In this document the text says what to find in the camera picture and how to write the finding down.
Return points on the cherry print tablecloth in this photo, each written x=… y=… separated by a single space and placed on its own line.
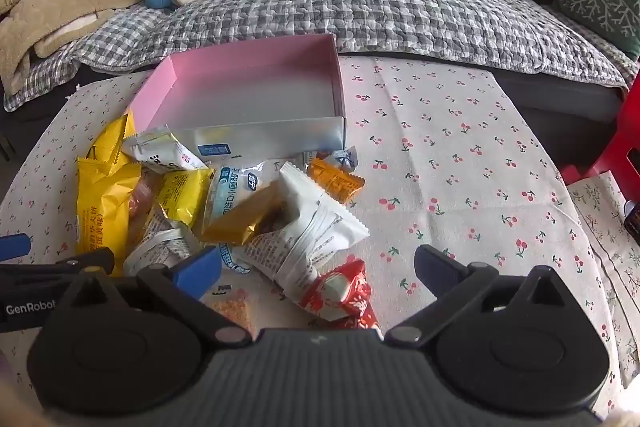
x=450 y=157

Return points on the floral cloth bag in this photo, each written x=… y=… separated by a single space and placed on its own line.
x=605 y=232

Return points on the pink cardboard box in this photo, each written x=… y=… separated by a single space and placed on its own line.
x=250 y=82

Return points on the red white snack packet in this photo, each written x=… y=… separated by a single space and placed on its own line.
x=340 y=297

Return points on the gold foil snack packet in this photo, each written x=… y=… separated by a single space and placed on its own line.
x=240 y=222

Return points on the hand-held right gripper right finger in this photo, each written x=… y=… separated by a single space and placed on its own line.
x=435 y=267

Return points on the silver white snack packet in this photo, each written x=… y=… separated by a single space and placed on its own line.
x=160 y=242

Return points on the pinkish clear snack packet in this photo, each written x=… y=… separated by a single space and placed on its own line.
x=142 y=197

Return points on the silver blue chocolate packet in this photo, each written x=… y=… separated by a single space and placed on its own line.
x=345 y=157

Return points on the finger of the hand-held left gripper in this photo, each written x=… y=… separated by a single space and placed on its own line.
x=14 y=247
x=50 y=270

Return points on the white blue bread packet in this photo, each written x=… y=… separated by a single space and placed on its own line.
x=235 y=182

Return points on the orange snack packet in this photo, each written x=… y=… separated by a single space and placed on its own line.
x=335 y=182

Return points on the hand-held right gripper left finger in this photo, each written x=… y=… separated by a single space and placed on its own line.
x=197 y=269

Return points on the small yellow snack packet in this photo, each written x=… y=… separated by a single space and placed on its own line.
x=185 y=194

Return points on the white text print packet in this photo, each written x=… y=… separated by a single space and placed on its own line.
x=285 y=257

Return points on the clear orange biscuit packet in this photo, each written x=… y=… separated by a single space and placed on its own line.
x=232 y=312

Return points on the red plastic stool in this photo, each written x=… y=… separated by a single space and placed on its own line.
x=630 y=132

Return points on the white zigzag edge packet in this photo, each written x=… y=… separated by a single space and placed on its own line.
x=320 y=217

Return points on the grey checked quilt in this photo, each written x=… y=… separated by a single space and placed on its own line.
x=350 y=7

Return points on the white paw print packet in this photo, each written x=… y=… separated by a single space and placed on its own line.
x=160 y=152

